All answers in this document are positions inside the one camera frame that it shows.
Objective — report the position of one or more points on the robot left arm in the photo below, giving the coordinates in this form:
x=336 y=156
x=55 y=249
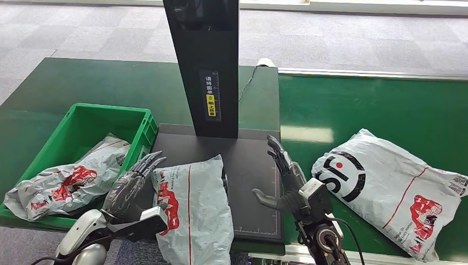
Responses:
x=80 y=234

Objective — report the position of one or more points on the crumpled grey mailer bag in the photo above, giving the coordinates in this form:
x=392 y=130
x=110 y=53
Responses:
x=66 y=183

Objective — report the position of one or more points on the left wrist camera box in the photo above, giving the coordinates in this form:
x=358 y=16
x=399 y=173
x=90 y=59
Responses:
x=146 y=223

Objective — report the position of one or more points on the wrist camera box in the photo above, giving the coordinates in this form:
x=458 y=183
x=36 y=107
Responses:
x=146 y=223
x=316 y=197

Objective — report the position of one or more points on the green conveyor belt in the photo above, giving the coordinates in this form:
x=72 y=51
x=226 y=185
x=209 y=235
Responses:
x=347 y=102

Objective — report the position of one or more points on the white conveyor end roller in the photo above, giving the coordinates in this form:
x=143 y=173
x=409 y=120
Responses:
x=267 y=62

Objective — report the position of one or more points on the yellow black ruler label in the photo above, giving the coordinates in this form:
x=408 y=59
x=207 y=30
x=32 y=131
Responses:
x=211 y=96

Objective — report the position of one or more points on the mailer bag black round logo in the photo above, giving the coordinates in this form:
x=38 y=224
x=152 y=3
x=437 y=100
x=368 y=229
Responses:
x=395 y=172

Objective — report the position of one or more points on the black inbound scanner machine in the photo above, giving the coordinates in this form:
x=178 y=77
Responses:
x=204 y=47

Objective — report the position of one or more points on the grey mailer bag red stripe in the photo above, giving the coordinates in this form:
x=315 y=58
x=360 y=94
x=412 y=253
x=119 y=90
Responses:
x=197 y=204

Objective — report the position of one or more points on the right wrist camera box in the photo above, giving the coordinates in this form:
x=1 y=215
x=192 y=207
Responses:
x=316 y=197

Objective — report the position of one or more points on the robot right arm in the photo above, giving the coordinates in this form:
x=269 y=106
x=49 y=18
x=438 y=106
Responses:
x=323 y=241

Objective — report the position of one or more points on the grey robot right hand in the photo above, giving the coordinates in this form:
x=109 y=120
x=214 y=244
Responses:
x=290 y=179

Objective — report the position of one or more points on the green plastic crate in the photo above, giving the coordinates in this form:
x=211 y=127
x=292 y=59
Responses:
x=95 y=124

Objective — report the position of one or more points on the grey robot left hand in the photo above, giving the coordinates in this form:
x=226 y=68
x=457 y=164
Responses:
x=126 y=190

